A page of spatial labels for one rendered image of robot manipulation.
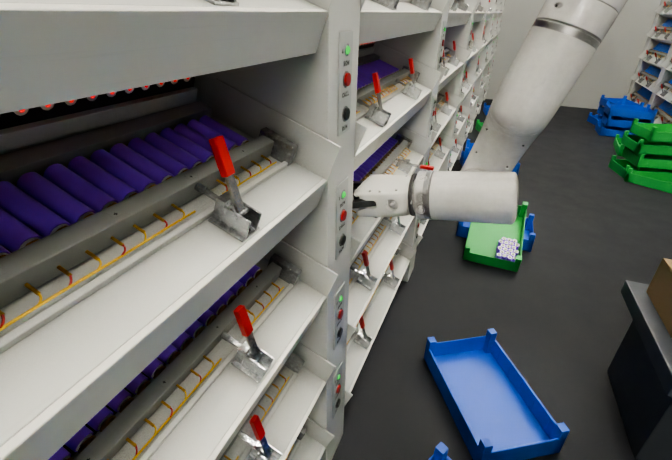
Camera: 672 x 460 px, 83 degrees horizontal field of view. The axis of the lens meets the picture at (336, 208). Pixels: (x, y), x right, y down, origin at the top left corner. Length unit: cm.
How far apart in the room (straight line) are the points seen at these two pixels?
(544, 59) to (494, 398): 83
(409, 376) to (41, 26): 106
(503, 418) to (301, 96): 91
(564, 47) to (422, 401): 84
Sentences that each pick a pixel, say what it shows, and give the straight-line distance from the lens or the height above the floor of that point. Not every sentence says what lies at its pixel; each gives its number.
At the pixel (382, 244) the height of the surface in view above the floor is 30.
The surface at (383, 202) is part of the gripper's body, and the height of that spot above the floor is 58.
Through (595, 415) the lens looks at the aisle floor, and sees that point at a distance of 123.
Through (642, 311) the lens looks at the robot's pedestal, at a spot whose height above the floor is 28.
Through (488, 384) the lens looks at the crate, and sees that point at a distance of 117.
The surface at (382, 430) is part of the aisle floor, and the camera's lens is 103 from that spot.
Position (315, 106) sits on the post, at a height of 77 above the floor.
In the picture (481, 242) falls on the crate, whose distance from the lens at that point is 166.
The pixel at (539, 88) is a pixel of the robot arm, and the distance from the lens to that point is 60.
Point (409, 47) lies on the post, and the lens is 114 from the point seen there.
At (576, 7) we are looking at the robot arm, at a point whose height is 88.
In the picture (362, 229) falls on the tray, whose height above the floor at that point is 49.
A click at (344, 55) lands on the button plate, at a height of 82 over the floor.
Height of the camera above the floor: 87
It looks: 28 degrees down
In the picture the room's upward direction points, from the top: 1 degrees clockwise
